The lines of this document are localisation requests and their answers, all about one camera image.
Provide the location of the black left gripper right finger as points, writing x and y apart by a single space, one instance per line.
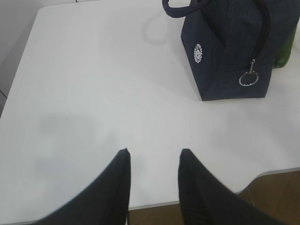
204 200

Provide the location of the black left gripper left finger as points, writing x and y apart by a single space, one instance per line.
104 202

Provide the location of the dark blue lunch bag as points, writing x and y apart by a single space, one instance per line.
231 45

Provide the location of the green cucumber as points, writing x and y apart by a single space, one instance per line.
284 53

